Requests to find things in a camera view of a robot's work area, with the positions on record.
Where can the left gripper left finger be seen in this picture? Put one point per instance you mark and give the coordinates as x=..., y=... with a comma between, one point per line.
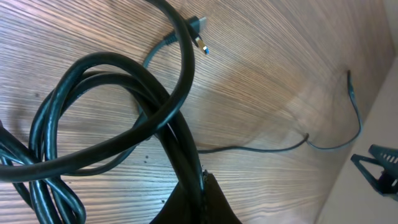
x=178, y=209

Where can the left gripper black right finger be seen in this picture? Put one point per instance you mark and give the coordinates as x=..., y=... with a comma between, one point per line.
x=217, y=208

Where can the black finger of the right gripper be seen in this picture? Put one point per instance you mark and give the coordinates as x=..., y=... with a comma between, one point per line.
x=385, y=157

